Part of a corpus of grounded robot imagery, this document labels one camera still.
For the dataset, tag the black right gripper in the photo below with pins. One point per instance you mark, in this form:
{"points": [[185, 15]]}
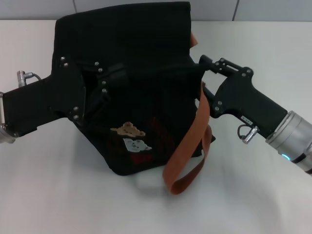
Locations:
{"points": [[243, 102]]}

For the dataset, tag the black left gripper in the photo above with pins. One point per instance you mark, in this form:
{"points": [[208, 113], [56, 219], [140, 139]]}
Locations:
{"points": [[48, 97]]}

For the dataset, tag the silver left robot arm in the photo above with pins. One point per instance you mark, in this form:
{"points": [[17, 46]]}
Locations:
{"points": [[5, 131]]}

